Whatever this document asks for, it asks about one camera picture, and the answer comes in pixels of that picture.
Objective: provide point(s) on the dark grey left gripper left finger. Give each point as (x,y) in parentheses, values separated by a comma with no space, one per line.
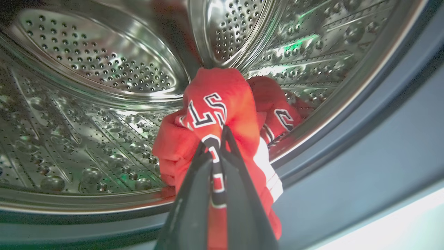
(190,211)

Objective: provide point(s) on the grey rubber door gasket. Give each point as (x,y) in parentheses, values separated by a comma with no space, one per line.
(347,156)

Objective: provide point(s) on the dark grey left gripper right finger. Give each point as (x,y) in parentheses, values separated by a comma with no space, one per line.
(242,208)

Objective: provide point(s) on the white washing machine front panel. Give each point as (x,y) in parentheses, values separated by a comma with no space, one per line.
(399,225)

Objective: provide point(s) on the red jersey with white lettering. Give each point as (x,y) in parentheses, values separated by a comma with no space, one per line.
(222,104)

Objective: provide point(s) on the stainless steel washing machine drum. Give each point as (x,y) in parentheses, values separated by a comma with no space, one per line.
(86,104)

